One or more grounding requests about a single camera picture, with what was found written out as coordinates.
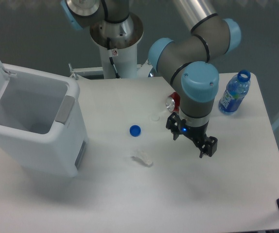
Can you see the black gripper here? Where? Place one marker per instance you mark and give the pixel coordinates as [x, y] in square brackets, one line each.
[177, 126]

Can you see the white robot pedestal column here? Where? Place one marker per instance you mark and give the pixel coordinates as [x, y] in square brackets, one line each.
[120, 61]

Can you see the white trash can body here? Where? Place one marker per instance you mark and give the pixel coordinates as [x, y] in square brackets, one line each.
[41, 124]

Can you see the crushed red soda can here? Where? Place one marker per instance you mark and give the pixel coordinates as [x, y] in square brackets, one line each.
[173, 102]

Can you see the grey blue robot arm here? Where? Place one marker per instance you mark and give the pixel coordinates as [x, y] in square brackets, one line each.
[185, 66]

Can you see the blue plastic drink bottle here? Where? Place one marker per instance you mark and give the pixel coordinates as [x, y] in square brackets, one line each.
[236, 89]

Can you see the blue bottle cap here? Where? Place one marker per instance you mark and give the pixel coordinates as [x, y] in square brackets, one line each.
[135, 130]

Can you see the white metal frame bracket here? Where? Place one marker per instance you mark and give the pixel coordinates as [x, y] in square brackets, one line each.
[96, 73]

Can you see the crumpled white paper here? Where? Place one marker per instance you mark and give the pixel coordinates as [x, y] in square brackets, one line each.
[142, 157]

